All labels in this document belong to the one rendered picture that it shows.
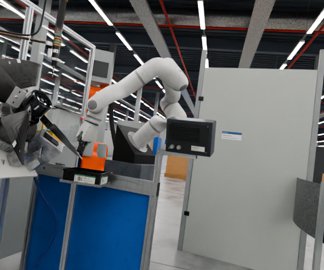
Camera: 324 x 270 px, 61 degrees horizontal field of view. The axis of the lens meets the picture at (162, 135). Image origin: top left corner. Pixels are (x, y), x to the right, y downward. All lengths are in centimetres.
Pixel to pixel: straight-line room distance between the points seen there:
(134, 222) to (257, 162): 162
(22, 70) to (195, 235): 230
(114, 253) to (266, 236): 168
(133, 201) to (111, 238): 27
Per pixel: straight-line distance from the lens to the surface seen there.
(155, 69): 143
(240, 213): 301
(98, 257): 189
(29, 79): 165
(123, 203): 173
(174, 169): 1063
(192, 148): 153
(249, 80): 307
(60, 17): 170
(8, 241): 264
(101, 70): 557
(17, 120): 130
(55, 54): 163
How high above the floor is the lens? 106
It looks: 3 degrees up
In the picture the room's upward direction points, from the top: 7 degrees clockwise
